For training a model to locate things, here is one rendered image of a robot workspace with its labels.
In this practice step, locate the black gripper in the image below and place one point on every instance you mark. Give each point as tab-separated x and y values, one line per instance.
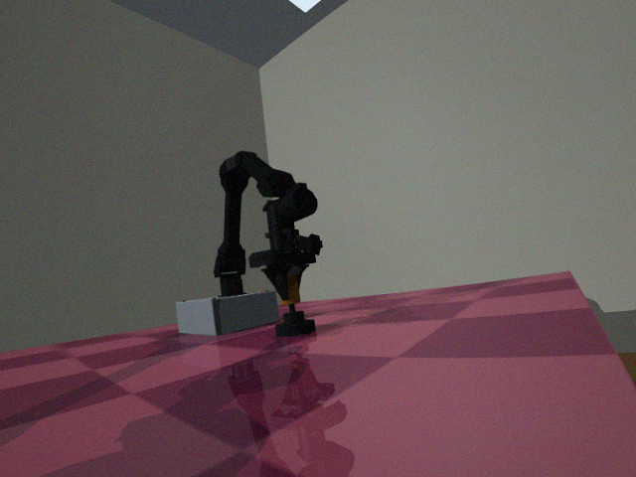
279	262

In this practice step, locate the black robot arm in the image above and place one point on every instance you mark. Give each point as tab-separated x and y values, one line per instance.
295	202

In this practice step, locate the orange cylinder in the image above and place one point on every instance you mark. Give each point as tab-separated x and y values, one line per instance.
293	290

